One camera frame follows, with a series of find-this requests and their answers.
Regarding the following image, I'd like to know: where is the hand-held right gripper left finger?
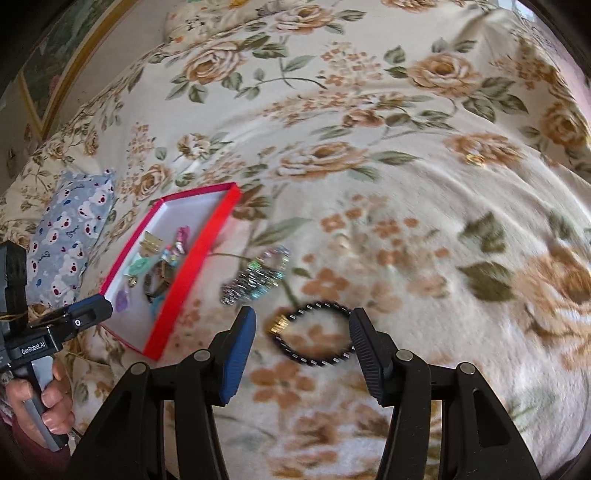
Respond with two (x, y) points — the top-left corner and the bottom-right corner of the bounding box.
(65, 305), (257, 480)

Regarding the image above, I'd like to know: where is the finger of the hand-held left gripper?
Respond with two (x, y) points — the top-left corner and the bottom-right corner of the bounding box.
(46, 315), (106, 343)
(30, 295), (114, 326)

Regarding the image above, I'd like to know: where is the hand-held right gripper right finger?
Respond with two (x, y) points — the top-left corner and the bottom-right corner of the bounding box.
(348, 307), (543, 480)

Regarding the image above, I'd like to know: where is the dark bead bracelet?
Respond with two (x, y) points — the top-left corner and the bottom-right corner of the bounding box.
(265, 301), (365, 368)

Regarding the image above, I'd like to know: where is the gold bangle watch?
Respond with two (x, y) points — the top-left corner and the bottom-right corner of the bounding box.
(144, 261), (178, 303)

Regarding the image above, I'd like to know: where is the red shallow box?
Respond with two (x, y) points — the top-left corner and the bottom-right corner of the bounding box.
(99, 182), (242, 361)

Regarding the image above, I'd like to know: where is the person's left hand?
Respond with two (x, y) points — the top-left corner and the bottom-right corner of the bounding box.
(6, 359), (75, 435)

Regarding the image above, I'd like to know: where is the blue bear print pillow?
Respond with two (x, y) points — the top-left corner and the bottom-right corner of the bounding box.
(25, 168), (116, 308)

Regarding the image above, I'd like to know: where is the gold framed picture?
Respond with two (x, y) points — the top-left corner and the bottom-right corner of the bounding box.
(18, 0), (134, 134)

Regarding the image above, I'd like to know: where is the panda print pillow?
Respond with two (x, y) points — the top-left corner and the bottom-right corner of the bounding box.
(164, 0), (278, 42)

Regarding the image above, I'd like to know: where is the sparkly rhinestone bracelet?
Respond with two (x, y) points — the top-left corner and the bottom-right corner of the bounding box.
(221, 246), (291, 306)

